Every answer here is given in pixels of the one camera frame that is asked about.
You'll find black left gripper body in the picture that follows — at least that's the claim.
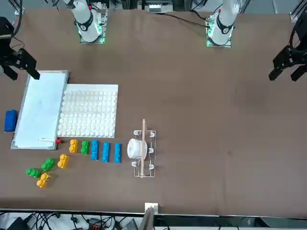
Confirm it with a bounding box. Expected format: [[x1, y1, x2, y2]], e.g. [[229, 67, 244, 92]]
[[289, 45, 307, 67]]

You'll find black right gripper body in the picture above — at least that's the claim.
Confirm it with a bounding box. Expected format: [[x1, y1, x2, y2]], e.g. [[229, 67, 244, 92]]
[[0, 38, 20, 68]]

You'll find green two-stud block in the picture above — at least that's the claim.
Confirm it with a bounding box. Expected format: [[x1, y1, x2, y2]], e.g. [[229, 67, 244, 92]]
[[80, 140, 91, 155], [25, 167, 43, 178], [41, 157, 57, 172]]

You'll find blue three-stud block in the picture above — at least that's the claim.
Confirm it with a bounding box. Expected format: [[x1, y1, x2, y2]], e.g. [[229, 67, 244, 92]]
[[102, 141, 111, 163], [91, 139, 100, 161], [114, 142, 123, 164]]

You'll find silver framed whiteboard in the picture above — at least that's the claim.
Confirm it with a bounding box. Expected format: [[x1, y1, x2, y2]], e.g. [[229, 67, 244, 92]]
[[11, 70, 70, 150]]

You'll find blue whiteboard eraser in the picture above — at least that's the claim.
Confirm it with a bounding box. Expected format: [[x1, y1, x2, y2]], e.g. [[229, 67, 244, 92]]
[[4, 109, 19, 132]]

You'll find white pen red cap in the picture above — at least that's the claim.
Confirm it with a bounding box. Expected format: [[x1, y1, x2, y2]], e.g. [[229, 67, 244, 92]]
[[37, 138, 63, 144]]

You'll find white studded baseplate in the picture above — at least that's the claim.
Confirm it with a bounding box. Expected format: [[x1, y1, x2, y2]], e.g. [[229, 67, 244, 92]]
[[57, 83, 119, 138]]

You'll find yellow two-stud block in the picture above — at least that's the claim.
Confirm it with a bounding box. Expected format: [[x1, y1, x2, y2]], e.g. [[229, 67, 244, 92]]
[[69, 139, 79, 154], [57, 153, 70, 170], [36, 172, 52, 189]]

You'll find wooden rod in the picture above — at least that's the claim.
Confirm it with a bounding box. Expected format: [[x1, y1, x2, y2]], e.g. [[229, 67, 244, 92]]
[[140, 119, 147, 179]]

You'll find white cup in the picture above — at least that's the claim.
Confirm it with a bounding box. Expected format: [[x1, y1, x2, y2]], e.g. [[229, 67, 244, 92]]
[[127, 138, 147, 160]]

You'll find black power adapter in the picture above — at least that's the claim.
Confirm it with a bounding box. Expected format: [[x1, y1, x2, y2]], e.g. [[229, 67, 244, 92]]
[[6, 217, 31, 230]]

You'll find red black power device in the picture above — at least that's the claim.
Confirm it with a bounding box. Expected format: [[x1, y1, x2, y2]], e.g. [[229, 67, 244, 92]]
[[87, 219, 101, 230]]

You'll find aluminium frame profile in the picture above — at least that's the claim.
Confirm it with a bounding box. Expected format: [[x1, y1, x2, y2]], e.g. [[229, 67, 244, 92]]
[[14, 0, 25, 15], [289, 0, 307, 23]]

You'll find black base cable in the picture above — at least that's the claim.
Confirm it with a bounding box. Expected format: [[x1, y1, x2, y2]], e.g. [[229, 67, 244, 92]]
[[153, 11, 209, 28]]

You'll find aluminium camera post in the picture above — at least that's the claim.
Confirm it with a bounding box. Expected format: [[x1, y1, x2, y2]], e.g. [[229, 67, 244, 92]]
[[139, 202, 159, 230]]

